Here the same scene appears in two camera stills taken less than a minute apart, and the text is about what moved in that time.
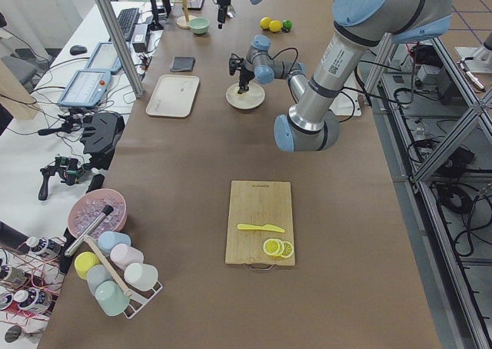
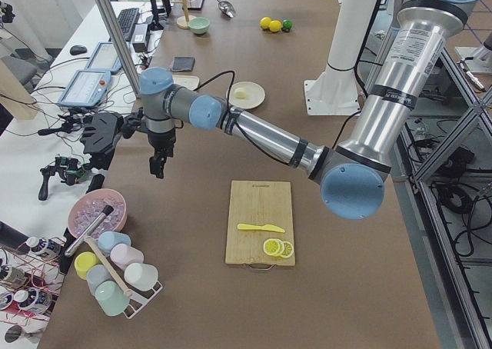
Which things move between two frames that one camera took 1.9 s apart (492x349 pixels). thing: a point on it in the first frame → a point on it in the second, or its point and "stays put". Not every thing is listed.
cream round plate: (252, 98) stays put
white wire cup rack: (139, 297) stays put
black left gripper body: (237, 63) → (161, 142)
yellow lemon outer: (264, 22) stays put
